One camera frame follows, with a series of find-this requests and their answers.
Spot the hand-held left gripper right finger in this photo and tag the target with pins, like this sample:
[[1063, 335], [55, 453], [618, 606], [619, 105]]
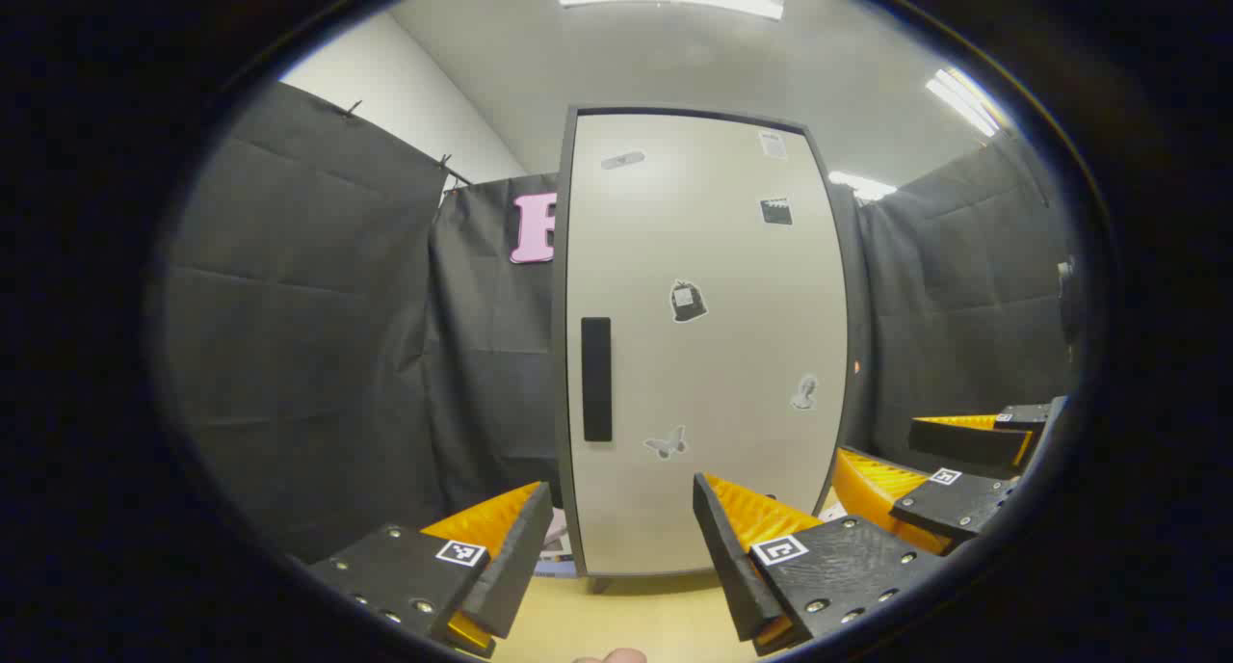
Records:
[[727, 567]]

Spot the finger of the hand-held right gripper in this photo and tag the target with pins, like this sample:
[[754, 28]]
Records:
[[954, 504], [963, 443]]

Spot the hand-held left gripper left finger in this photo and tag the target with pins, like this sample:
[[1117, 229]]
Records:
[[511, 567]]

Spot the dark grey cabinet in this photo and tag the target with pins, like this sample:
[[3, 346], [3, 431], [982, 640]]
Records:
[[560, 403]]

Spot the small stack of booklets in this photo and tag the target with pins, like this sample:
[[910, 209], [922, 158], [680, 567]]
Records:
[[557, 552]]

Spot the black backdrop cloth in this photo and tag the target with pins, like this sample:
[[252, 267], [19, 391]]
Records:
[[318, 355]]

